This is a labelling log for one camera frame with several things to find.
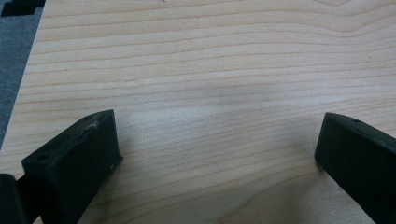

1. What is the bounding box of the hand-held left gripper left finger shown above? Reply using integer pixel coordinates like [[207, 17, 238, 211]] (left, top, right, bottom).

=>
[[21, 108, 123, 224]]

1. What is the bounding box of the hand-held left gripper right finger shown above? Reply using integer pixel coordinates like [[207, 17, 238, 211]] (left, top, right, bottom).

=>
[[314, 112, 396, 224]]

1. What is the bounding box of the black object with stepped edge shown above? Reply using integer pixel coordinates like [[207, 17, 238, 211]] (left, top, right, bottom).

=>
[[0, 0, 47, 18]]

